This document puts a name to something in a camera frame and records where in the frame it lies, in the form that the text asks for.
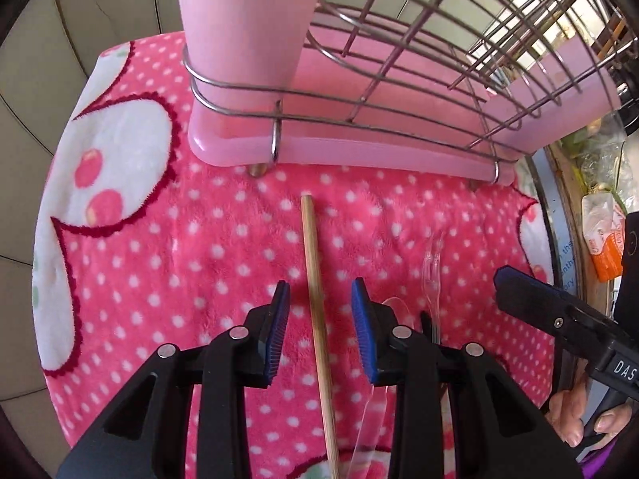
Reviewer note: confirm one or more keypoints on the clear plastic spoon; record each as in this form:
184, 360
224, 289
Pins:
372, 424

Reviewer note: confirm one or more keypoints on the pink plastic drip tray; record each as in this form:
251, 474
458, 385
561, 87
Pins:
349, 152

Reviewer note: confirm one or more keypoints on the pink plastic cup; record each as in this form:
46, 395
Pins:
239, 25
579, 110

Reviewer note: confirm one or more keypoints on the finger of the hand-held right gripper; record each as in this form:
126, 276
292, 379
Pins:
529, 295

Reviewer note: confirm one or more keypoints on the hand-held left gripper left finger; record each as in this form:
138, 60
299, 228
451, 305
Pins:
277, 332

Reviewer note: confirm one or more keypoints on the clear plastic fork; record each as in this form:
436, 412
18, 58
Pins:
430, 279

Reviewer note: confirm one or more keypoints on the clear plastic bags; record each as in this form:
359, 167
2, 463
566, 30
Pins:
601, 154

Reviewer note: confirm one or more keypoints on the person's right hand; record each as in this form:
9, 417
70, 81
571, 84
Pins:
566, 414

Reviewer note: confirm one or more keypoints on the metal storage shelf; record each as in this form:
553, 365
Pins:
561, 239

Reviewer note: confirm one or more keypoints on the orange packet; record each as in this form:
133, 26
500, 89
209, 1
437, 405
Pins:
606, 254

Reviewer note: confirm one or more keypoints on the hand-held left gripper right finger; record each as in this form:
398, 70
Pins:
363, 329

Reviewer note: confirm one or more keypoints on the pink polka-dot blanket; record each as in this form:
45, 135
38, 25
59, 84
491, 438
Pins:
199, 259

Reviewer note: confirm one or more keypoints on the purple clothing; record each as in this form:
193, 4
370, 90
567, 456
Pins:
614, 464

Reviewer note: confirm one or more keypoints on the light wooden chopstick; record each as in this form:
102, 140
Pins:
314, 279

